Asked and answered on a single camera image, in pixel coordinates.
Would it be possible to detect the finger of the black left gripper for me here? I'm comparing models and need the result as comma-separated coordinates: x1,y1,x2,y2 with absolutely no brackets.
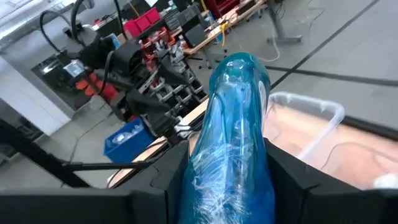
126,89,156,121
136,89,171,124

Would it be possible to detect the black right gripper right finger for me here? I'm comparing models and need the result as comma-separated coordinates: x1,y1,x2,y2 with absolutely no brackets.
264,139,398,224

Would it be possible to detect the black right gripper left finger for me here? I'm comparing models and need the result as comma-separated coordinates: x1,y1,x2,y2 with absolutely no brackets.
0,140,190,224

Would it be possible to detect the parts bin rack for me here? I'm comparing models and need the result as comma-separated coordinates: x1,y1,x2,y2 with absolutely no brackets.
74,26,209,122

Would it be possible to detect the red storage bin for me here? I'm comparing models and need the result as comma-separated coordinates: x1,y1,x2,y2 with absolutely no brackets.
124,19,141,37
135,14,152,32
145,7,161,25

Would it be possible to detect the blue plastic crate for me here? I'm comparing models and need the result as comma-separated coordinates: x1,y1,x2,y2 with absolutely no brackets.
103,117,156,165

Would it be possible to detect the clear acrylic organiser bin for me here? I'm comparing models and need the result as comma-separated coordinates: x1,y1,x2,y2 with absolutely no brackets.
320,141,398,191

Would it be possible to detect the black equipment case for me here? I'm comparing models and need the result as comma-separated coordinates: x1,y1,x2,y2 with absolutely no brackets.
183,23,208,47

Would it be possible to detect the clear tapered storage box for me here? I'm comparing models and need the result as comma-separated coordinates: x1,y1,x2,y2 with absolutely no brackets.
267,91,346,162

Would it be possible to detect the rack with red crates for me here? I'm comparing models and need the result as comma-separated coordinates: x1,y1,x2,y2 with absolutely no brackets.
205,0,243,16

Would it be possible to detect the wooden workbench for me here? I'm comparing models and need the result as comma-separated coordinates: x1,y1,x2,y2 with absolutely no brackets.
183,0,303,57

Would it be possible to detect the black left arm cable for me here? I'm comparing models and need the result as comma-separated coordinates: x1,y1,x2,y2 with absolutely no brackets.
39,0,94,54

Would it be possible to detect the yellow hanging cable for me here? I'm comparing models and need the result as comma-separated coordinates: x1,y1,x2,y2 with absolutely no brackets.
219,21,229,43

